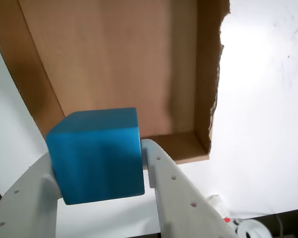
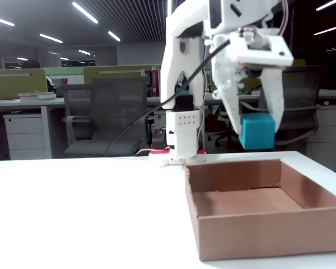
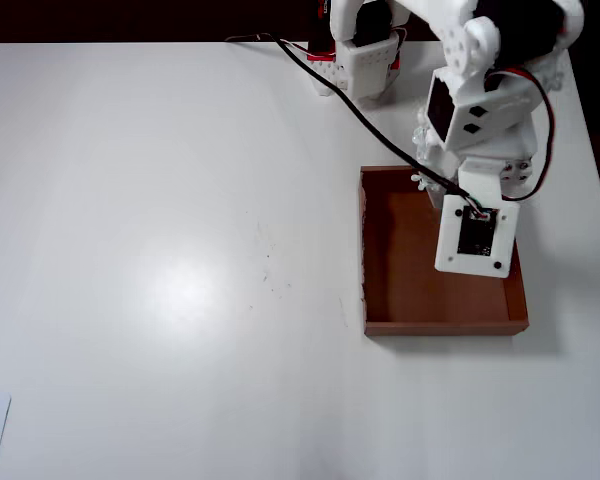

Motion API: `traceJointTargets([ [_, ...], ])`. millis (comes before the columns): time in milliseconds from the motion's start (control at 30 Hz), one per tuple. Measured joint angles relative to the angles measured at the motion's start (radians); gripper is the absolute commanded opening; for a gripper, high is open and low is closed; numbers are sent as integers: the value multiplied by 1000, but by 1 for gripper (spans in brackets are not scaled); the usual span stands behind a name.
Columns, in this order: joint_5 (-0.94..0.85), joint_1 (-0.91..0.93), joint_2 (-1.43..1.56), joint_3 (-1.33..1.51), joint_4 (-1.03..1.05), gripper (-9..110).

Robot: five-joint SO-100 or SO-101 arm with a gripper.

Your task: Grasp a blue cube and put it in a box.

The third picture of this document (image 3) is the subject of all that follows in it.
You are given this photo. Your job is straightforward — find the red white servo wire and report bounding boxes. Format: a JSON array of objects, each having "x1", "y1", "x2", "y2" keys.
[{"x1": 484, "y1": 67, "x2": 557, "y2": 203}]

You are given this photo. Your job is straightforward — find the white base wire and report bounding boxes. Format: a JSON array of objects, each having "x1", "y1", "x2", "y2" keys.
[{"x1": 223, "y1": 32, "x2": 281, "y2": 46}]

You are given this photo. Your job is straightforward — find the brown cardboard box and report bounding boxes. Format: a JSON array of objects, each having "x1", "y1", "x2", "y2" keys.
[{"x1": 358, "y1": 164, "x2": 530, "y2": 337}]

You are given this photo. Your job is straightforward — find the white red robot base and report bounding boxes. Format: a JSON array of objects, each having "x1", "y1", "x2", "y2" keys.
[{"x1": 307, "y1": 39, "x2": 351, "y2": 100}]

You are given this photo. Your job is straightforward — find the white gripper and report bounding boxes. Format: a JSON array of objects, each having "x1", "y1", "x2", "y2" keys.
[{"x1": 410, "y1": 69, "x2": 542, "y2": 209}]

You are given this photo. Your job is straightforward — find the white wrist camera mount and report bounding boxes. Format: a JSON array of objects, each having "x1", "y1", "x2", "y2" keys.
[{"x1": 433, "y1": 157, "x2": 522, "y2": 280}]

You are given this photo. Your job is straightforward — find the black camera cable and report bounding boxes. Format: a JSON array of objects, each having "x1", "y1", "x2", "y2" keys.
[{"x1": 262, "y1": 32, "x2": 484, "y2": 219}]

